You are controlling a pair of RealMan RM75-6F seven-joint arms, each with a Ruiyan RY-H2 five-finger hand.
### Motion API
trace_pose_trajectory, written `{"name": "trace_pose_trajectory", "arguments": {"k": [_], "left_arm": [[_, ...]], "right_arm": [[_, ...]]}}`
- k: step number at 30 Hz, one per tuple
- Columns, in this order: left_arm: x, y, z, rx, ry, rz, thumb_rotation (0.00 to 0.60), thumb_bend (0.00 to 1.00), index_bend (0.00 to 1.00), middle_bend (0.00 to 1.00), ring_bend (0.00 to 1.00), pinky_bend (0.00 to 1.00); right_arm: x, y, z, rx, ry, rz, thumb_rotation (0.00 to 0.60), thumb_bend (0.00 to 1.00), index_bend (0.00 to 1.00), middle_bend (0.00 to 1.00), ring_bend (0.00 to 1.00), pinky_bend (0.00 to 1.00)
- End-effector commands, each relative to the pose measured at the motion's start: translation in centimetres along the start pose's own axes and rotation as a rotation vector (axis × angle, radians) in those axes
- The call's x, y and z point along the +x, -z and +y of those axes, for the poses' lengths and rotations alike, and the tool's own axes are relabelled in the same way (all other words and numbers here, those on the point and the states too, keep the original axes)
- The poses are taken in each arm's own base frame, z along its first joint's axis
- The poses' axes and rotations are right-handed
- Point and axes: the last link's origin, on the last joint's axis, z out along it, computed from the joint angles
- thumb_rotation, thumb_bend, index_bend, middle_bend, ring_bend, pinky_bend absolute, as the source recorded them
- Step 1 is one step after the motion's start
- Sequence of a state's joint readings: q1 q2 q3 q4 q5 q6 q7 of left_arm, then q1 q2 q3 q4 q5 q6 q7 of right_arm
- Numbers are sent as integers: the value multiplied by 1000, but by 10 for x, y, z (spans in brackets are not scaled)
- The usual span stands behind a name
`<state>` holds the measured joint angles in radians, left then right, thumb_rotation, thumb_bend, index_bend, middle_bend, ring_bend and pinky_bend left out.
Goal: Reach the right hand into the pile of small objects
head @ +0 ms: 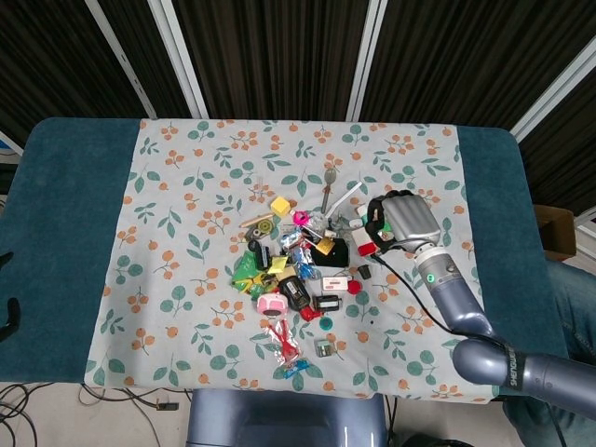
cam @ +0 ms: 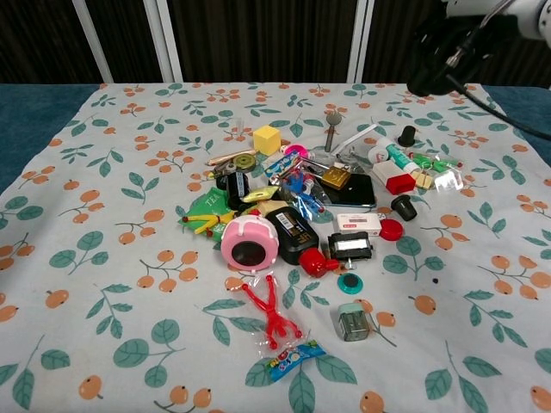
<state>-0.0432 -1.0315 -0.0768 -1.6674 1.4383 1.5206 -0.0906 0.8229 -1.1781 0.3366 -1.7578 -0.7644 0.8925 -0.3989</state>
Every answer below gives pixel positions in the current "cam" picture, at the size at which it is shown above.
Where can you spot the brass padlock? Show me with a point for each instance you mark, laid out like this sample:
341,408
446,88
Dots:
336,177

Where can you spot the small clear tube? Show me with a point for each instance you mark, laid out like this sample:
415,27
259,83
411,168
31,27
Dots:
239,126

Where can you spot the red plastic nozzle cap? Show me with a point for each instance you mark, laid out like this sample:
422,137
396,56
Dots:
314,262

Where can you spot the white box red cap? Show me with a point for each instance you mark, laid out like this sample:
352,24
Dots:
396,180

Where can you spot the black knob cap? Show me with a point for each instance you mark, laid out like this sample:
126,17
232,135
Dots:
406,137
402,206

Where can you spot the white box red print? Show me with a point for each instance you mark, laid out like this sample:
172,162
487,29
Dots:
358,223

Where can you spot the yellow foam cube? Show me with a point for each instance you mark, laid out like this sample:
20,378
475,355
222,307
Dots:
266,139

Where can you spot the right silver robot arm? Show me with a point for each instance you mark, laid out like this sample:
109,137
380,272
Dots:
536,17

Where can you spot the olive round disc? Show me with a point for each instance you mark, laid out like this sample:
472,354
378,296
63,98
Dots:
243,162

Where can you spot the tan paper packet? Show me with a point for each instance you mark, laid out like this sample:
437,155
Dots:
269,210

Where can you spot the blue white snack packet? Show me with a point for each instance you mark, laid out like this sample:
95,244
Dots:
282,166

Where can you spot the tan wooden stick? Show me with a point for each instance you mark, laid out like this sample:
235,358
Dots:
228,158

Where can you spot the green tea packet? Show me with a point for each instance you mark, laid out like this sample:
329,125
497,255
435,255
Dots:
206,204

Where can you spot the blue candy packet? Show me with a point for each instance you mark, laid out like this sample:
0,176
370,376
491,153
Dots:
296,360

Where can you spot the black bottle with barcode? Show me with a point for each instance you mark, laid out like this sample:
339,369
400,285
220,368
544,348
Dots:
295,234

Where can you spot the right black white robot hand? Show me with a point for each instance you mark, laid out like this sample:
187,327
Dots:
435,56

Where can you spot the yellow sticky toy man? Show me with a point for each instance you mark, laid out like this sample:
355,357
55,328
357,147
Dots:
211,223

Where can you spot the green pencil sharpener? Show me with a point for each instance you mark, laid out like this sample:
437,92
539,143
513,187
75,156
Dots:
353,322

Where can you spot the white partition frame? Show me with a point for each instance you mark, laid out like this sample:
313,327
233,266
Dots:
165,43
360,43
93,43

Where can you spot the white flat plastic strip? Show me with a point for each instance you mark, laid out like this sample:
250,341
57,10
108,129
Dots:
357,138

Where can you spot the magenta round toy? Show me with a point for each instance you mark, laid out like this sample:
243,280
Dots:
296,151

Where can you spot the green wrapped candy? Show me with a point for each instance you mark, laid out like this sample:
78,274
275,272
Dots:
437,162

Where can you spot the black cylinder with label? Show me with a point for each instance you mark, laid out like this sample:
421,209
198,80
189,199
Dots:
237,189

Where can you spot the red round disc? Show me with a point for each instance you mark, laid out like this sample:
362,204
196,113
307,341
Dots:
391,229

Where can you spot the pink cake shaped toy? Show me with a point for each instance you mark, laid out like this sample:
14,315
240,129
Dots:
249,245

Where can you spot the blue toy in clear bag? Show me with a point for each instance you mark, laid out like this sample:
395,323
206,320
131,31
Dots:
303,191

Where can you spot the small grey metal spoon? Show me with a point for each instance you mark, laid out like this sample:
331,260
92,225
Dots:
332,125

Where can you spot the floral leaf print tablecloth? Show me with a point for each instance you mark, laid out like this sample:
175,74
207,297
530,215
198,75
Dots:
129,258

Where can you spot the black box white label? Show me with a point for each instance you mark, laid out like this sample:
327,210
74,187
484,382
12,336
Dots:
349,246

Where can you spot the yellow small packet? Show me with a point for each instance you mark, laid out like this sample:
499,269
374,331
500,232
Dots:
258,195

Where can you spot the black smartphone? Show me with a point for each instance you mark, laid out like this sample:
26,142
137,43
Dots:
355,193

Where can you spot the red sticky toy man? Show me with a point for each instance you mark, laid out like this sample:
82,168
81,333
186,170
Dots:
275,316

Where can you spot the white green tube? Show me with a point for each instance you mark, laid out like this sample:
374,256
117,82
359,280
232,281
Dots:
398,155

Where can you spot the beige small clip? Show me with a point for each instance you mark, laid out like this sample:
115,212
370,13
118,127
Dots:
424,180

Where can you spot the clear plastic clip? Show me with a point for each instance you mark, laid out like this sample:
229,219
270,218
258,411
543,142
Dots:
448,180

